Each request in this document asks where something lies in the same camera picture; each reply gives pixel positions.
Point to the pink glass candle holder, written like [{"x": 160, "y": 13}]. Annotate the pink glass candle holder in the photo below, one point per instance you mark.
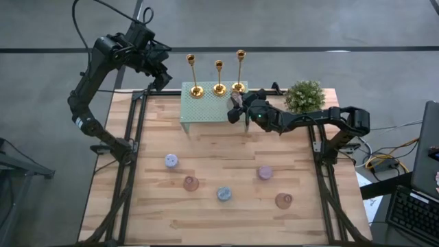
[
  {"x": 191, "y": 184},
  {"x": 283, "y": 201},
  {"x": 236, "y": 98}
]

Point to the black side desk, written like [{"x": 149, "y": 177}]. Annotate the black side desk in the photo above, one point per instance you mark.
[{"x": 384, "y": 187}]

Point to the green perforated metal shelf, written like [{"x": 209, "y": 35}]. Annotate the green perforated metal shelf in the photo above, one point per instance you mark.
[{"x": 205, "y": 109}]

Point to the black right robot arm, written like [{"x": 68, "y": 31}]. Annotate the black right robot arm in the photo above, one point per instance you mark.
[{"x": 319, "y": 116}]

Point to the dark metal stand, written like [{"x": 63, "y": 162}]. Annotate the dark metal stand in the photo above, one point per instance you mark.
[{"x": 31, "y": 169}]

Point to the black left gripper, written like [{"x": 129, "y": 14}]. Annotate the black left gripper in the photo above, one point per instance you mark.
[{"x": 157, "y": 61}]

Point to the black frame clamp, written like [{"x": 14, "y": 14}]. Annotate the black frame clamp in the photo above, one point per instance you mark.
[
  {"x": 150, "y": 86},
  {"x": 276, "y": 87}
]

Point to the purple candle holder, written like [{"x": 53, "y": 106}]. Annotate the purple candle holder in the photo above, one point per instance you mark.
[{"x": 265, "y": 172}]

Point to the green artificial potted plant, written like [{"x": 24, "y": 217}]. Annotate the green artificial potted plant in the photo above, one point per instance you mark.
[{"x": 303, "y": 99}]

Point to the grey laptop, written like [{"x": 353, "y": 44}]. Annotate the grey laptop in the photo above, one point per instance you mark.
[{"x": 425, "y": 154}]

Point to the black aluminium table frame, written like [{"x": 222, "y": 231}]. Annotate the black aluminium table frame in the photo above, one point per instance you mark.
[{"x": 164, "y": 92}]

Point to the pale lilac patterned candle holder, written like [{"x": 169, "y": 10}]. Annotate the pale lilac patterned candle holder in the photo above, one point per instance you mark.
[{"x": 171, "y": 160}]

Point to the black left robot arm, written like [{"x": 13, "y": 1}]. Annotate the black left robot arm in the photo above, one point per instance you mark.
[{"x": 89, "y": 75}]

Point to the black power adapter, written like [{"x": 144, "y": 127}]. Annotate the black power adapter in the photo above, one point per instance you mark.
[{"x": 384, "y": 167}]

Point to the blue grey patterned candle holder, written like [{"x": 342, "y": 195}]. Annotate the blue grey patterned candle holder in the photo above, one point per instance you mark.
[{"x": 224, "y": 193}]

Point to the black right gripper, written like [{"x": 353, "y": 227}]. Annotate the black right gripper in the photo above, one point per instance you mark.
[{"x": 248, "y": 109}]

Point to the white paper sheet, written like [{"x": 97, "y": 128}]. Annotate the white paper sheet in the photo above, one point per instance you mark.
[{"x": 374, "y": 206}]

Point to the black keyboard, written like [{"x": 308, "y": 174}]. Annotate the black keyboard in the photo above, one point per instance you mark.
[{"x": 411, "y": 212}]

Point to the gold metal candlestick holder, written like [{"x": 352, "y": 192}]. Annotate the gold metal candlestick holder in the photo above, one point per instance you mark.
[
  {"x": 238, "y": 87},
  {"x": 197, "y": 91},
  {"x": 219, "y": 90}
]

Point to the pink white small object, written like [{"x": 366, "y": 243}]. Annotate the pink white small object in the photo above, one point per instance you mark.
[{"x": 437, "y": 178}]

